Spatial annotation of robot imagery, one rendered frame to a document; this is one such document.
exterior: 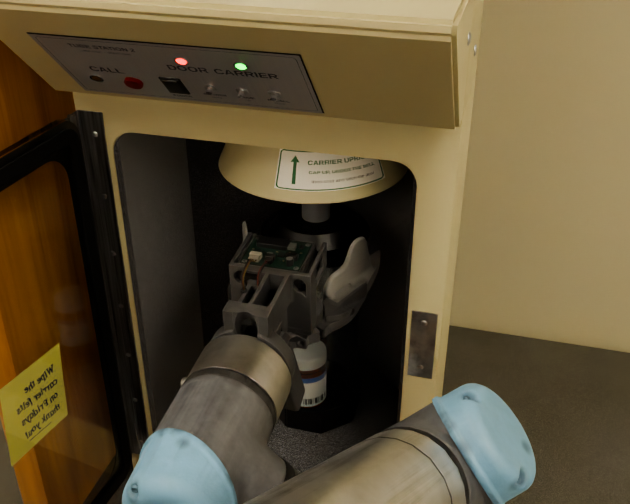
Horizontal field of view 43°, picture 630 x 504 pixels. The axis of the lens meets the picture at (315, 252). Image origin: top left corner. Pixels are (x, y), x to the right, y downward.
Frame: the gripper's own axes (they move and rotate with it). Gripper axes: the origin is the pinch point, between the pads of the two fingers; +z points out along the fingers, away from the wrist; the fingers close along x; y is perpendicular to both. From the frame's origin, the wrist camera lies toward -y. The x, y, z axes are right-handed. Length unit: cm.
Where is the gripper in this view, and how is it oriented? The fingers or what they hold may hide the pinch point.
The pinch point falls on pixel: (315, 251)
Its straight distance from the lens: 79.9
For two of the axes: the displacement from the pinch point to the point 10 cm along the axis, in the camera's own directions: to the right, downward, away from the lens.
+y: -0.1, -8.3, -5.6
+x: -9.6, -1.4, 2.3
